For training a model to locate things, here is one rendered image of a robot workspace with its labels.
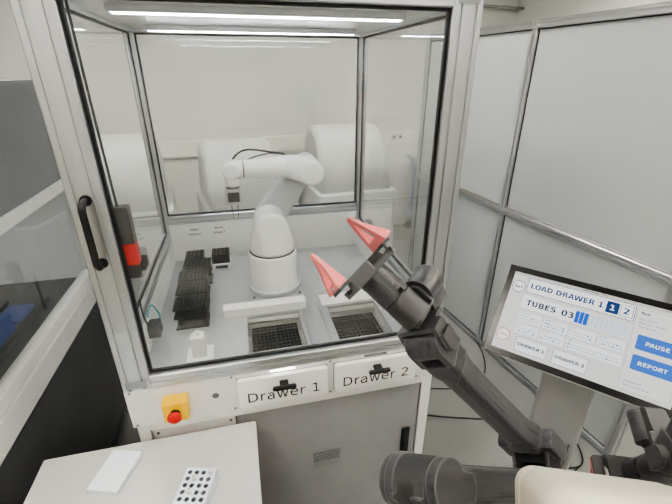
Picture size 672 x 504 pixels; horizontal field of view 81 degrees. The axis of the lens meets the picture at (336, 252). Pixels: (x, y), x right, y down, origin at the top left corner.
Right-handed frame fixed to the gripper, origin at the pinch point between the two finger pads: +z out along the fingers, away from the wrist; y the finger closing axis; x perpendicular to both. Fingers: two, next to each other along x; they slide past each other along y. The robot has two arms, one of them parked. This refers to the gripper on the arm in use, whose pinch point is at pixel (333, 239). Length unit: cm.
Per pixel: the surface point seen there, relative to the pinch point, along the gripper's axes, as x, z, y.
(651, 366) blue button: -33, -85, 53
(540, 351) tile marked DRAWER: -50, -66, 43
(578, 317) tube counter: -42, -66, 57
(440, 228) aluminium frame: -39, -16, 44
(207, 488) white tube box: -64, -16, -50
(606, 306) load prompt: -37, -69, 63
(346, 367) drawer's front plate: -71, -25, 1
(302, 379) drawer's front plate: -73, -17, -11
